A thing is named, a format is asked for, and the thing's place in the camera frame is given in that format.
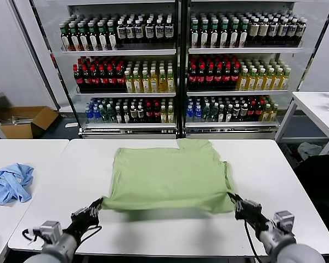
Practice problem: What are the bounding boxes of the white-cap pale-label tea bottle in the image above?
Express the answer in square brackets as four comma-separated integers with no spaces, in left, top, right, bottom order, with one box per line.
[278,18,288,46]
[268,18,279,46]
[287,18,298,46]
[258,18,269,46]
[297,18,308,46]
[248,18,260,46]

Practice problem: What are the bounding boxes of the black left wrist camera cable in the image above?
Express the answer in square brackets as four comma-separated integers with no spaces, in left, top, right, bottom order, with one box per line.
[21,228,43,243]

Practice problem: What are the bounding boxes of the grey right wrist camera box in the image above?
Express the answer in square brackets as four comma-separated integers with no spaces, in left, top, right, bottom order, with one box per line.
[274,210,296,233]

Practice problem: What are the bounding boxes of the black left gripper cable loop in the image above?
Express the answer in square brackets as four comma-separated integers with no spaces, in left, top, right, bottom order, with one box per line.
[79,225,103,245]

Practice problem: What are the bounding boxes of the white table with metal legs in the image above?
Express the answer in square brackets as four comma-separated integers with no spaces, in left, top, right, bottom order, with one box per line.
[275,92,329,157]

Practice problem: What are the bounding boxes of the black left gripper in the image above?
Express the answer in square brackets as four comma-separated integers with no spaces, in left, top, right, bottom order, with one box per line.
[70,197,104,242]

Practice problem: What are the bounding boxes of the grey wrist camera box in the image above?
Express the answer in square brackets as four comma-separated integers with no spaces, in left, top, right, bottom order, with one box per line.
[39,220,63,242]
[274,210,296,233]

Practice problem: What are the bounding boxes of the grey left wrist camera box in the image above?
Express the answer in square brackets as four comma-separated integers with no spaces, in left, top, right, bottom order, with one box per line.
[39,220,63,242]

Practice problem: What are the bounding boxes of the large black rounded object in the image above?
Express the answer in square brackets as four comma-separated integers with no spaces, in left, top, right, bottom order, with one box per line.
[293,155,329,214]

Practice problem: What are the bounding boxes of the light green t-shirt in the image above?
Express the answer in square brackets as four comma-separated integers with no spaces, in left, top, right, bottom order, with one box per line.
[101,138,235,214]

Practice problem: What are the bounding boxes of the grey metal rods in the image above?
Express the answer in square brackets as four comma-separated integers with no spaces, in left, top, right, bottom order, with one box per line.
[10,115,35,125]

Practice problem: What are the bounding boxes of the open brown cardboard box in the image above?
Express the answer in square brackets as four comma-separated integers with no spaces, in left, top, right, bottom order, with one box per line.
[0,105,60,139]

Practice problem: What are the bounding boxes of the green-cap dark tea bottle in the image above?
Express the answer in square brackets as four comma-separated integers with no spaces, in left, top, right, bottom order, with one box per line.
[230,21,240,49]
[200,21,210,49]
[60,23,71,52]
[88,22,99,52]
[209,21,220,49]
[190,21,200,49]
[219,21,230,49]
[78,22,89,52]
[98,21,109,51]
[69,22,80,52]
[239,21,249,49]
[107,21,118,51]

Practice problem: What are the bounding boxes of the white-cap dark-label drink bottle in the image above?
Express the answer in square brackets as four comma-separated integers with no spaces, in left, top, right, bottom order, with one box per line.
[155,19,165,43]
[134,19,144,43]
[145,19,155,43]
[126,19,135,44]
[164,18,174,43]
[117,19,127,44]

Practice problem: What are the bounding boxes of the crumpled light blue shirt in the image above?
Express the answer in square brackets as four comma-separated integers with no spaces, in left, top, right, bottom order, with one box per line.
[0,163,35,205]

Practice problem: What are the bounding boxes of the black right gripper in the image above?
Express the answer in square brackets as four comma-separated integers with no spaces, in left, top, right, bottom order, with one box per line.
[227,192,272,233]

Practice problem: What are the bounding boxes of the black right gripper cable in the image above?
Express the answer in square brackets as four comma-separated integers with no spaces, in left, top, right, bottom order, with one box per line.
[243,220,264,263]

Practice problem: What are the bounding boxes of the crumpled pale cloth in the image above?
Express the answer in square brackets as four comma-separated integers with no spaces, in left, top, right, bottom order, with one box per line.
[297,142,323,161]

